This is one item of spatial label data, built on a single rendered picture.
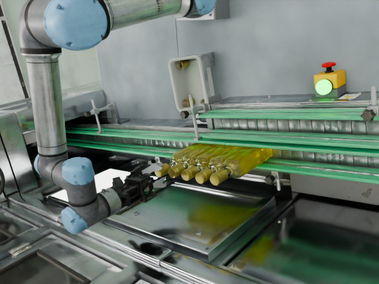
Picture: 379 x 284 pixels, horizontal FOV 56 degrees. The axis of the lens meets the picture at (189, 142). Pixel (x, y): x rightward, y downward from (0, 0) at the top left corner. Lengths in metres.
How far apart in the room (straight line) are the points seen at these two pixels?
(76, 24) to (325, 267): 0.77
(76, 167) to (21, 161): 0.94
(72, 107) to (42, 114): 0.97
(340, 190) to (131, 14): 0.78
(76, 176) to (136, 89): 0.97
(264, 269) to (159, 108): 1.03
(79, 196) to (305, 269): 0.57
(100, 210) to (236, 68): 0.73
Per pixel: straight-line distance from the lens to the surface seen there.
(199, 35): 1.47
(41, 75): 0.96
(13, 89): 4.77
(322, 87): 1.11
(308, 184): 1.21
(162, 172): 1.17
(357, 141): 1.03
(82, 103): 1.97
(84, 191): 0.94
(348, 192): 1.17
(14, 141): 1.83
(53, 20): 0.81
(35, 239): 1.38
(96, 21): 0.83
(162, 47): 1.62
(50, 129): 0.99
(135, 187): 1.05
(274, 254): 0.97
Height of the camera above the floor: 1.86
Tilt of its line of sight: 43 degrees down
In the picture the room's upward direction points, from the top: 116 degrees counter-clockwise
